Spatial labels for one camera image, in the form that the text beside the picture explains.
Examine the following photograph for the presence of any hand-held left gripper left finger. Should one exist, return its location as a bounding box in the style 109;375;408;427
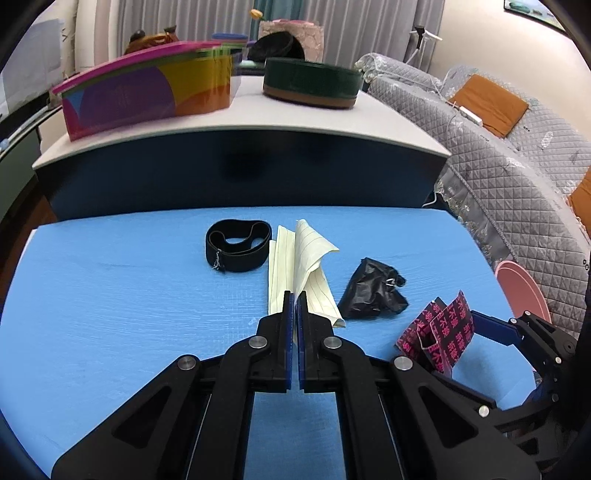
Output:
51;291;296;480

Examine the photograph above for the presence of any black elastic band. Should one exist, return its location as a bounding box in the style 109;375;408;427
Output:
204;220;272;274

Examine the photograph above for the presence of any grey printed cover cloth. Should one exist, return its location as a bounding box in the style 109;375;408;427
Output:
0;18;65;116

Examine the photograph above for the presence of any brown plush toy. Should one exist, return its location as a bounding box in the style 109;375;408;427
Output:
124;25;178;54

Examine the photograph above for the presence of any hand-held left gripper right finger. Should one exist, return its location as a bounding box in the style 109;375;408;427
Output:
296;292;541;480

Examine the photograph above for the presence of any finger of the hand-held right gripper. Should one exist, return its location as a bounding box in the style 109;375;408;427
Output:
470;310;579;370

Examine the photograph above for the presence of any multicoloured fan-shaped box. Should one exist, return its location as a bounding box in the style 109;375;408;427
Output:
51;41;243;142

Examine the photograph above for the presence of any round green tin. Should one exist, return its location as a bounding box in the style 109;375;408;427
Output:
262;56;363;110

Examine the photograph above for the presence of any white coffee table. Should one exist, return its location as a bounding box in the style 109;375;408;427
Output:
31;74;452;222

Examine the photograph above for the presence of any crumpled black plastic bag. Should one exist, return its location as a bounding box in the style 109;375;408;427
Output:
337;257;409;320

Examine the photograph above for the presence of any wall picture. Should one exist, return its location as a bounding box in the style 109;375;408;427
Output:
503;0;568;31

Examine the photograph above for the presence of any pink lace basket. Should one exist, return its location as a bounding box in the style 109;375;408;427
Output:
257;19;322;62

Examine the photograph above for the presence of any black packet with pink print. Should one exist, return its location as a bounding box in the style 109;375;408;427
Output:
396;291;476;376

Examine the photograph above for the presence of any sofa with grey quilted cover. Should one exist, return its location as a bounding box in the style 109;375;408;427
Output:
355;52;591;337

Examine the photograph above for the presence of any orange cushion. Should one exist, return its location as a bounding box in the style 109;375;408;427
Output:
566;168;591;222
449;75;529;138

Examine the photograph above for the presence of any teal curtain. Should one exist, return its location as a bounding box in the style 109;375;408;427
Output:
254;0;305;21

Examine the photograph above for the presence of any white curtain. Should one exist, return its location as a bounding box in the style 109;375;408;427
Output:
115;0;444;75

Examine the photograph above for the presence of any black cabinet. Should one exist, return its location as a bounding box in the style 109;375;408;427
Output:
0;106;51;222

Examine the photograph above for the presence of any yellow lined paper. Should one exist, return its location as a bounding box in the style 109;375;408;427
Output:
268;219;347;329

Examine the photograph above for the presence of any black bowl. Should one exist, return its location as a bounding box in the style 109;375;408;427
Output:
247;33;306;61

